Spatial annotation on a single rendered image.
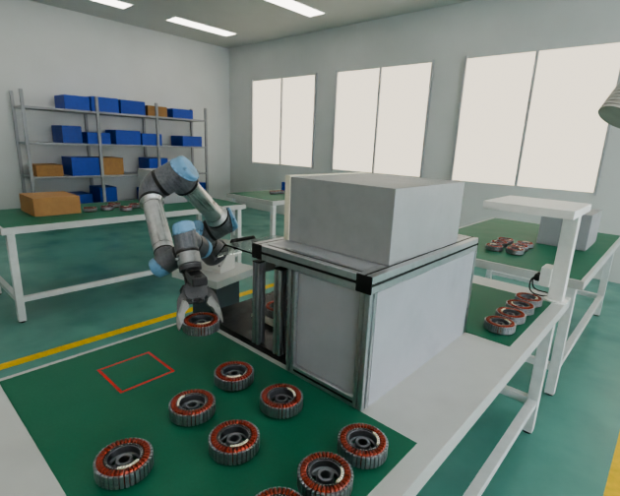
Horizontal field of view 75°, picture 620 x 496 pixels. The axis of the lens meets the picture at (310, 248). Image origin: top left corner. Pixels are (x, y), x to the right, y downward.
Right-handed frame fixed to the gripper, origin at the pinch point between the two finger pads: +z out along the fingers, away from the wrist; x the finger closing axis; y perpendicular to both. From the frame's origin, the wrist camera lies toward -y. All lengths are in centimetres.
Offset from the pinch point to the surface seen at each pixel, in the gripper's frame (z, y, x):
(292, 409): 28.4, -28.5, -12.0
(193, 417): 24.1, -22.6, 10.6
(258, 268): -12.7, -12.9, -17.2
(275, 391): 23.4, -21.5, -11.1
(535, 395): 62, 20, -163
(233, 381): 18.4, -14.7, -2.6
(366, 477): 43, -47, -17
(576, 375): 70, 51, -247
